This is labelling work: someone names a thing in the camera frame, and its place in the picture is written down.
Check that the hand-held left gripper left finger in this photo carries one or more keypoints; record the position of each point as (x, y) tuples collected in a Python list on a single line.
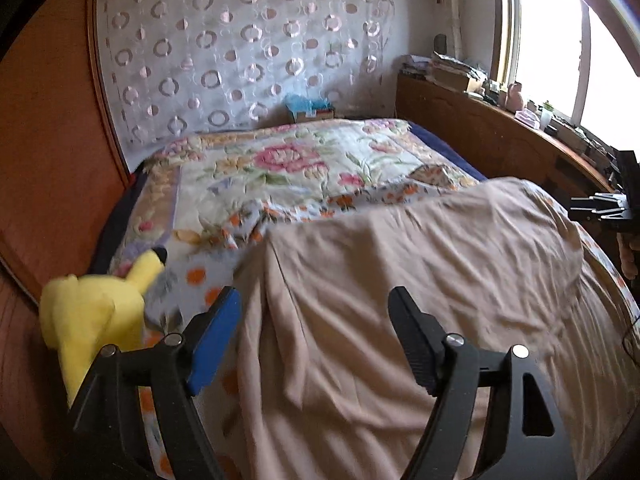
[(215, 345)]

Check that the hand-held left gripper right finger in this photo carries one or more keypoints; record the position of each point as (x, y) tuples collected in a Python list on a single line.
[(415, 340)]

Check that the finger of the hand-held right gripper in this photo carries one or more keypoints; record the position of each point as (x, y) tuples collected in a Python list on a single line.
[(595, 214), (607, 200)]

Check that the beige printed t-shirt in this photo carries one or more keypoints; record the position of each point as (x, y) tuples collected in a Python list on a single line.
[(400, 270)]

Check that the person's right hand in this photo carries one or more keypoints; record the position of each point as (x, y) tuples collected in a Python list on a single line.
[(629, 257)]

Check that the orange-print bed sheet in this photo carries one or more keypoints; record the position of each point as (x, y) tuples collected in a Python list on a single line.
[(195, 280)]

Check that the green-capped bottle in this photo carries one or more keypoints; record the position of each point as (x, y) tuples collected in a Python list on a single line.
[(545, 116)]

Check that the pink tissue box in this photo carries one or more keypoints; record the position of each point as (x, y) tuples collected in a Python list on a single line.
[(527, 118)]

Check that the yellow plush toy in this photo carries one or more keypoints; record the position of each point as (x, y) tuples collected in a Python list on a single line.
[(95, 315)]

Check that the low wooden cabinet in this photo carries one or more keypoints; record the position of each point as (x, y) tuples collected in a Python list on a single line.
[(490, 140)]

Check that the pink figurine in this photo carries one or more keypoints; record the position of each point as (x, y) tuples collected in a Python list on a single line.
[(515, 96)]

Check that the wooden-framed window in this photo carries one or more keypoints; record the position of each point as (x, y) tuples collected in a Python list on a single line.
[(560, 35)]

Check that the floral quilt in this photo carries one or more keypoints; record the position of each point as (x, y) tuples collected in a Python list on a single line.
[(300, 160)]

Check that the pile of papers and boxes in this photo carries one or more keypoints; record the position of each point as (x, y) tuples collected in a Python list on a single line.
[(445, 70)]

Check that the dark oval object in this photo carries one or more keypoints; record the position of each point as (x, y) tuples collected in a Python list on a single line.
[(440, 43)]

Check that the small cardboard box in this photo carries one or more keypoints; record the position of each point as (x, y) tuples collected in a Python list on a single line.
[(315, 115)]

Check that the tied beige window curtain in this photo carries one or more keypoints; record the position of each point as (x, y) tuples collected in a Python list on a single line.
[(450, 5)]

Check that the blue plastic bag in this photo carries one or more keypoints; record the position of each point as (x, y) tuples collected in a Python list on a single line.
[(305, 103)]

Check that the wooden wardrobe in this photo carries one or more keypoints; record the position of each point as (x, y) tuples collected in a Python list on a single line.
[(45, 135)]

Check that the circle-patterned sheer curtain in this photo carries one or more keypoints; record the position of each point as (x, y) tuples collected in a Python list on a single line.
[(240, 45)]

